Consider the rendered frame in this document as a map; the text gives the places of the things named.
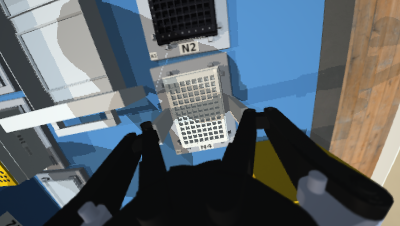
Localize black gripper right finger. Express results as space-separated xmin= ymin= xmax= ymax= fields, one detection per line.
xmin=205 ymin=96 xmax=394 ymax=226

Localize dark blue open bin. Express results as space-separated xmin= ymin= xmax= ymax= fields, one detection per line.
xmin=0 ymin=177 xmax=59 ymax=226

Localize black multi-well plate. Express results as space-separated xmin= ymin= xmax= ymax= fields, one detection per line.
xmin=148 ymin=0 xmax=218 ymax=46

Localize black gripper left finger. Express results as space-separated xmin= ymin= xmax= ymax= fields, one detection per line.
xmin=43 ymin=108 xmax=174 ymax=226

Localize blue flat mat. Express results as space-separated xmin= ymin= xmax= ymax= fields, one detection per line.
xmin=46 ymin=0 xmax=325 ymax=178

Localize yellow open-top bin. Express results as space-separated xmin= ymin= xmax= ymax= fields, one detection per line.
xmin=253 ymin=140 xmax=367 ymax=206

